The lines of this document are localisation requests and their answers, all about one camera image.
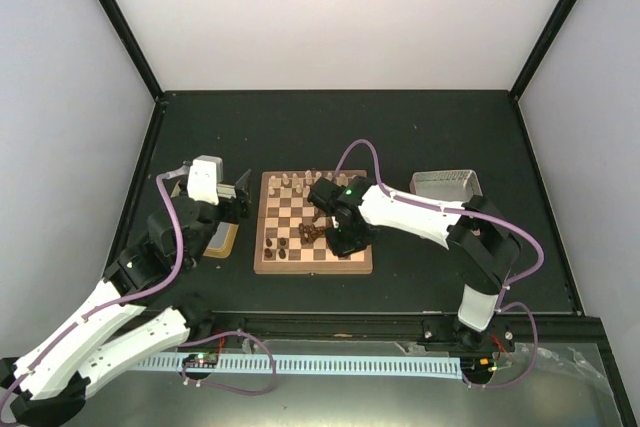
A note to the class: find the light blue cable duct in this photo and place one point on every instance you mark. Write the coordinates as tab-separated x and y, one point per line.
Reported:
318	365

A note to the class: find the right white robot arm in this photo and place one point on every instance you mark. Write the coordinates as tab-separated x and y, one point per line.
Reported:
487	250

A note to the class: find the wooden chess board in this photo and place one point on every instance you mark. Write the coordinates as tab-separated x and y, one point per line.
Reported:
279	218

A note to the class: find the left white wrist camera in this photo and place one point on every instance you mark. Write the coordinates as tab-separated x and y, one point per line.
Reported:
204	176

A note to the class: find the row of white chess pieces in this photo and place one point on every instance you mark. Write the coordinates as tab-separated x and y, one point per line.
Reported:
286	184

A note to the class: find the pile of dark chess pieces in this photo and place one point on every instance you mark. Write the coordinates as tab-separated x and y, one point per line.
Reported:
312	228

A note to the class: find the pink rimmed metal tray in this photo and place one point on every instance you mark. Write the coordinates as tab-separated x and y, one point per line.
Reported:
448	185

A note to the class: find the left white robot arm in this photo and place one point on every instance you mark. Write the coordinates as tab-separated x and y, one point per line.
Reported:
51	384

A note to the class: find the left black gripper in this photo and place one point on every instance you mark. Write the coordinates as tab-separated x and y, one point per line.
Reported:
236	206

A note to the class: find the black rail base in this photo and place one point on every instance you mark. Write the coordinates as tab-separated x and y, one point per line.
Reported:
441	332

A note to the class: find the small circuit board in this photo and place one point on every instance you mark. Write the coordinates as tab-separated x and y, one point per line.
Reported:
200	361

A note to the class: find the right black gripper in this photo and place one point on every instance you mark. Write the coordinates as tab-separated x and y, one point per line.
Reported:
341	249

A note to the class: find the gold rimmed metal tray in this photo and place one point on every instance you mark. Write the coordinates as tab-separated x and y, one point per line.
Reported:
221	244

